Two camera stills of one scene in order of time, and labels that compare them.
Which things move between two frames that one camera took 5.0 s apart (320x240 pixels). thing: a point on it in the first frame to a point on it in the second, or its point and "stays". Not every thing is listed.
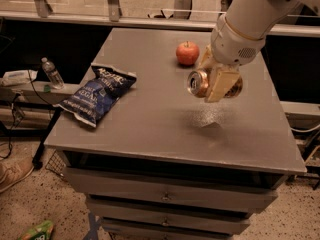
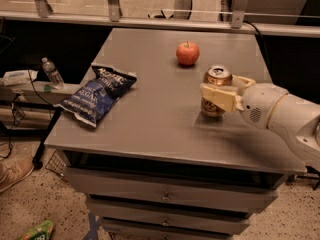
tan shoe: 16,162 stays
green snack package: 42,231 stays
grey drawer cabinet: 163,164 stays
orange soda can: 198,83 to 217,75
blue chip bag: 93,100 stays
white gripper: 233,46 to 259,104
